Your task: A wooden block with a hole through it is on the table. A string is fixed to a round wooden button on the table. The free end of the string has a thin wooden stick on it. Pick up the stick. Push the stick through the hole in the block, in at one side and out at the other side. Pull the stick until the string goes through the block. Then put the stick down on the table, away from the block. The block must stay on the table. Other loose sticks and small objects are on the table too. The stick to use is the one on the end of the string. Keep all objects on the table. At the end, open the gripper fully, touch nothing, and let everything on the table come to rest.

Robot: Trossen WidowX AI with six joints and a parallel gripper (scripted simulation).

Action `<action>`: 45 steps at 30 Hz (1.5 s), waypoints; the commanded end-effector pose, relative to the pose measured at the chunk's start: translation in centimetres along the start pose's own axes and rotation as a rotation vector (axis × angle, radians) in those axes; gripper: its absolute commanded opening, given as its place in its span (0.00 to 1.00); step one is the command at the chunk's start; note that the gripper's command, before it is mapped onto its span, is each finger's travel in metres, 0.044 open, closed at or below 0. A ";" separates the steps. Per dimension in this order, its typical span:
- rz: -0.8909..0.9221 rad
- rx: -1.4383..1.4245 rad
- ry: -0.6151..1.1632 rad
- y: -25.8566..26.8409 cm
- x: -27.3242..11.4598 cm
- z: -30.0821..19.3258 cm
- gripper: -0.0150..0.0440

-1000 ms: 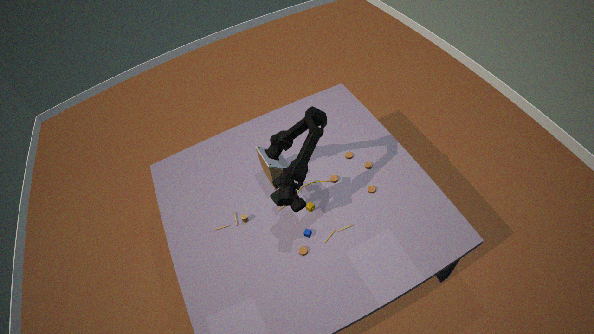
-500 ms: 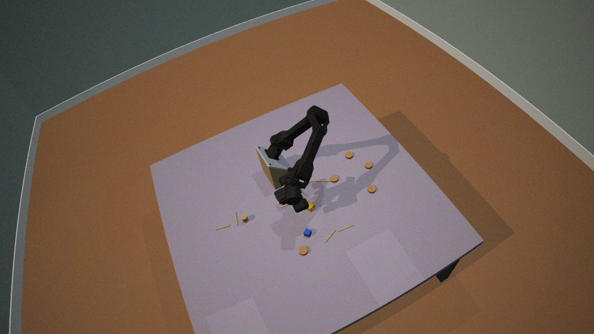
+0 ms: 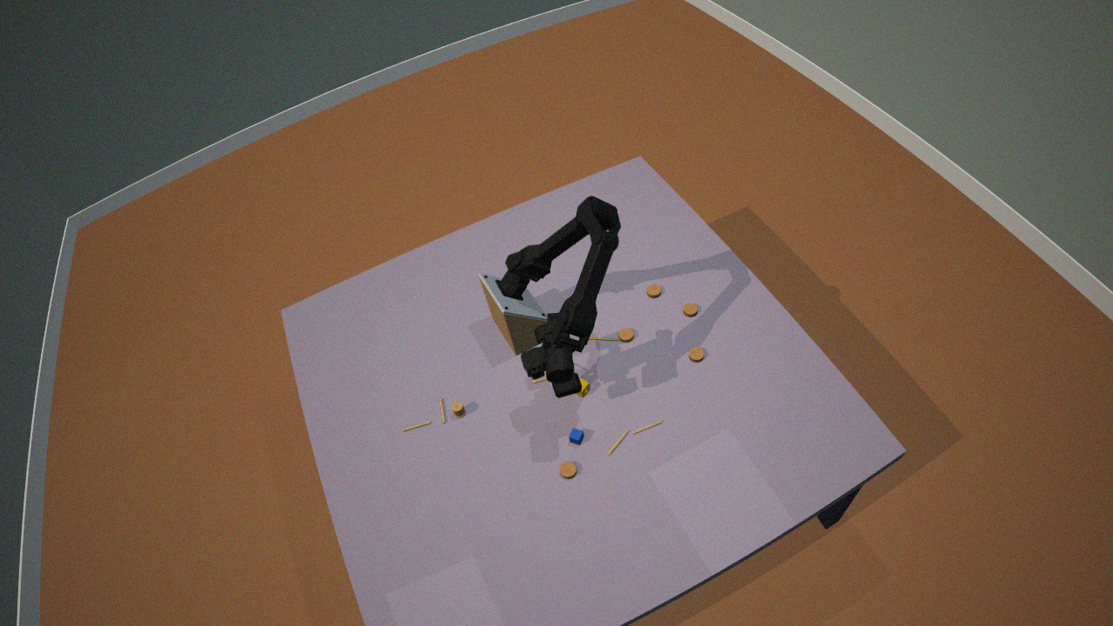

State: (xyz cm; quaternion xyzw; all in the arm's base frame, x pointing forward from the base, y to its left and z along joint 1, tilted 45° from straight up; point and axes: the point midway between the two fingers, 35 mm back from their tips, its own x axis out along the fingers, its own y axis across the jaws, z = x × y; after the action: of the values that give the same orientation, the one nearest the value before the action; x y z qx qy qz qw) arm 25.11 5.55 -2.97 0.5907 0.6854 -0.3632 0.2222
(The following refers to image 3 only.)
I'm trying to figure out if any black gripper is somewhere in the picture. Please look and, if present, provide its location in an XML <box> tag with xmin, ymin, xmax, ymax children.
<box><xmin>535</xmin><ymin>324</ymin><xmax>582</xmax><ymax>397</ymax></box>

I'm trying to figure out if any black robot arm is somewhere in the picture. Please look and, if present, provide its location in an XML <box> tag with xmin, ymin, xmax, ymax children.
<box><xmin>495</xmin><ymin>196</ymin><xmax>621</xmax><ymax>383</ymax></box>

